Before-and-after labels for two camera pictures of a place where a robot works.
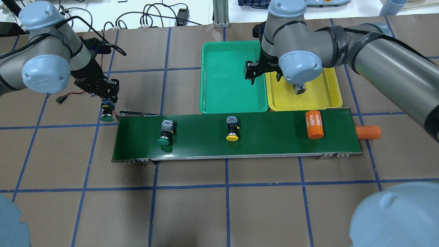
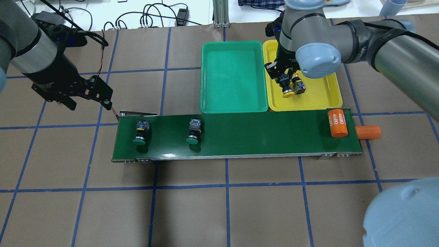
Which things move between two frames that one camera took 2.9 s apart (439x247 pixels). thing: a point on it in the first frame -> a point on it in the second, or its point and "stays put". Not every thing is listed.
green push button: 107,112 -> 142,127
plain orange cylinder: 368,132 stays put
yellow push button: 299,89 stays put
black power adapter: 183,13 stays put
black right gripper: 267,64 -> 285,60
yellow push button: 232,125 -> 285,82
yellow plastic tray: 324,93 stays put
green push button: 167,130 -> 194,139
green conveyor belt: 262,133 stays put
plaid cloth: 262,4 stays put
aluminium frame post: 221,10 stays put
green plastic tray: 223,89 stays put
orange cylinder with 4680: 314,124 -> 337,123
